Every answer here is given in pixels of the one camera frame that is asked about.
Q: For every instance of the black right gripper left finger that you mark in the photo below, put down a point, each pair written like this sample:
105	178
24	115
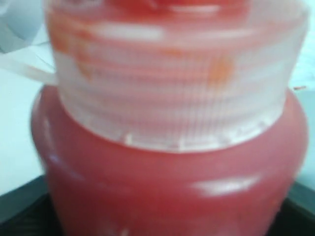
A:
28	211

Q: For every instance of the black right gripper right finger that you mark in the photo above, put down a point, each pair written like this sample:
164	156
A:
297	216

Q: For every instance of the red sauce squeeze bottle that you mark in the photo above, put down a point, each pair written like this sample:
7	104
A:
169	117

